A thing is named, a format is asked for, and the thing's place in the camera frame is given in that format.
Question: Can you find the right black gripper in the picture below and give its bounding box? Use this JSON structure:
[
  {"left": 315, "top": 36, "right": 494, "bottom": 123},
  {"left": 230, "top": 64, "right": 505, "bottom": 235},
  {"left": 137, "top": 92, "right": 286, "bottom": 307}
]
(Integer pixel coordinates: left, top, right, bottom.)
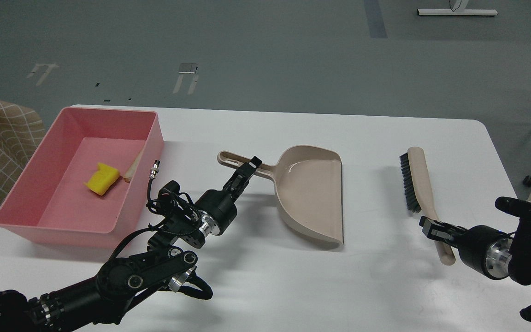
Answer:
[{"left": 419, "top": 217, "right": 513, "bottom": 281}]

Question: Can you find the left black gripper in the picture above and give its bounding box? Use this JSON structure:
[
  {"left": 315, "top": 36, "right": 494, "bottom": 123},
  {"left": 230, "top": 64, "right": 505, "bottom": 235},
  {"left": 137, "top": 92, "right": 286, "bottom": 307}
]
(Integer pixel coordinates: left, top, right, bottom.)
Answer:
[{"left": 195, "top": 157, "right": 263, "bottom": 236}]

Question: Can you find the beige hand brush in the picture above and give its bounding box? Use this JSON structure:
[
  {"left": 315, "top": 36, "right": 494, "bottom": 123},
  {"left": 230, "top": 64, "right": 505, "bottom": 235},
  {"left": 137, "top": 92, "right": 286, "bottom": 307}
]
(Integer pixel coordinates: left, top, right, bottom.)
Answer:
[{"left": 400, "top": 146, "right": 456, "bottom": 266}]

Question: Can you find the beige plastic dustpan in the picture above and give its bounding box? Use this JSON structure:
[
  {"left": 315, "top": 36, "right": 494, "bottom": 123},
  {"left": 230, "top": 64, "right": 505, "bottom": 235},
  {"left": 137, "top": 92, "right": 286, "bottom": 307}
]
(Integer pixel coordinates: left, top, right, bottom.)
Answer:
[{"left": 217, "top": 145, "right": 343, "bottom": 247}]

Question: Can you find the triangular bread slice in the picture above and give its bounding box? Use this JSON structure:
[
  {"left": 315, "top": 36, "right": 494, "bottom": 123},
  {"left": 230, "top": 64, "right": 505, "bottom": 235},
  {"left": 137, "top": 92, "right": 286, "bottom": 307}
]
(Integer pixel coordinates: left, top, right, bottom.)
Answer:
[{"left": 122, "top": 148, "right": 144, "bottom": 183}]

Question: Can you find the yellow sponge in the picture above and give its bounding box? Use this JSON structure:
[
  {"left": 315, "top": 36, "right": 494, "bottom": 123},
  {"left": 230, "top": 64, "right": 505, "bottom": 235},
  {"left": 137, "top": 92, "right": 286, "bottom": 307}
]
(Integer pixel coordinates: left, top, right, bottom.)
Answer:
[{"left": 83, "top": 162, "right": 120, "bottom": 197}]

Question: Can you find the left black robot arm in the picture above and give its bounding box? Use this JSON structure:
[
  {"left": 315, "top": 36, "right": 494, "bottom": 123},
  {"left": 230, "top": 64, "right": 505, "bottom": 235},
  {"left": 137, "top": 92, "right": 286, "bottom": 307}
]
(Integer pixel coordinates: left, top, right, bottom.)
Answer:
[{"left": 0, "top": 157, "right": 262, "bottom": 332}]

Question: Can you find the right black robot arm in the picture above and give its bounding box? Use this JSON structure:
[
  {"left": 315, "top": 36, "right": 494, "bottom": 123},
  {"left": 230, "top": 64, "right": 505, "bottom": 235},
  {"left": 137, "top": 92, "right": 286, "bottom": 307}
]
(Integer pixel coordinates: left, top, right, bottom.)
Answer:
[{"left": 419, "top": 197, "right": 531, "bottom": 322}]

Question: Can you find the pink plastic bin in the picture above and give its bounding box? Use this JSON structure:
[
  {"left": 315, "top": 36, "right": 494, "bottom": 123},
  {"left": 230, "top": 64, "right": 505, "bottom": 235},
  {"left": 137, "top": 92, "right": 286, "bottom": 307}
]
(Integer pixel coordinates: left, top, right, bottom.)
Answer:
[{"left": 0, "top": 107, "right": 164, "bottom": 248}]

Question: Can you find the white stand base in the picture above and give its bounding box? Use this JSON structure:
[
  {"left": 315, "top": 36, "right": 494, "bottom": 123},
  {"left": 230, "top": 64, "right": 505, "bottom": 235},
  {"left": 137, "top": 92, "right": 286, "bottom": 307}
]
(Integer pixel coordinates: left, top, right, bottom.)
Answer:
[{"left": 417, "top": 0, "right": 499, "bottom": 17}]

